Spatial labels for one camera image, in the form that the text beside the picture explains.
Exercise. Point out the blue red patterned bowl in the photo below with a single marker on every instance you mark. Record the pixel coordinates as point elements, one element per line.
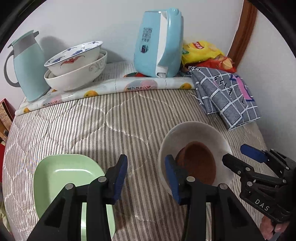
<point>76,62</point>

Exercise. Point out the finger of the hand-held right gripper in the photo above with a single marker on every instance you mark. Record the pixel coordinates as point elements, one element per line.
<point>238,165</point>
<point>253,153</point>

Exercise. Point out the plain white bowl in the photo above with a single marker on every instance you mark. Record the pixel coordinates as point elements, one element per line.
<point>196,132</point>

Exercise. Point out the light green cloth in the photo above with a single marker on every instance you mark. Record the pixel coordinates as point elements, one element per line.
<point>3,213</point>

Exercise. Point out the patterned box with red edge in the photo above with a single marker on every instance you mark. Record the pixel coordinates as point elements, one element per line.
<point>5,113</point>

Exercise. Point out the small brown bowl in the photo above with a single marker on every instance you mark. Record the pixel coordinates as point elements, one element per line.
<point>198,162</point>
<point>180,155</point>

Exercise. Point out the striped quilted tablecloth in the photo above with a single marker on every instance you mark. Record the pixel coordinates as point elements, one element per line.
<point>92,134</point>

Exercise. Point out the brown wooden door frame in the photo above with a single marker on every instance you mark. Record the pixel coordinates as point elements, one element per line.
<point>245,27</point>

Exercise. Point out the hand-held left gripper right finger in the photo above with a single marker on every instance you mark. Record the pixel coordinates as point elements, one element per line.
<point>172,178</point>

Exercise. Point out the fruit print table mat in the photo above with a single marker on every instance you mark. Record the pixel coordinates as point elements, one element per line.
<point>138,85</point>

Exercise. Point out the white bowl with grey swirls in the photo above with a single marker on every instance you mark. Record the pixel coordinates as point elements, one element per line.
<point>76,81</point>

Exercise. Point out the light blue electric kettle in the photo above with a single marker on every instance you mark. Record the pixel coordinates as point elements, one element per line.
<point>148,51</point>

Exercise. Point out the light blue thermos jug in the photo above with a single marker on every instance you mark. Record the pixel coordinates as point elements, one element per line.
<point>30,69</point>

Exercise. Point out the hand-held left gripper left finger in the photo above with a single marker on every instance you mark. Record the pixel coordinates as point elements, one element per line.
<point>120,178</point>

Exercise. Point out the person's right hand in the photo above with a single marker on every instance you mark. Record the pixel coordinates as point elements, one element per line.
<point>268,224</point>

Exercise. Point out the yellow chip bag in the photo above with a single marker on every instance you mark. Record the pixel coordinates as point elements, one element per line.
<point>201,53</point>

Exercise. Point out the grey checked cloth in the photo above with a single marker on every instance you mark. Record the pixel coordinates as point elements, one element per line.
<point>219,99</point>

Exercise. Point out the red chip bag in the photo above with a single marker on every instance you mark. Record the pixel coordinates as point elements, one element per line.
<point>222,63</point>

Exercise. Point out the green plate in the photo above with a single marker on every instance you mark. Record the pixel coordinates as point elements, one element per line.
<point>60,176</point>

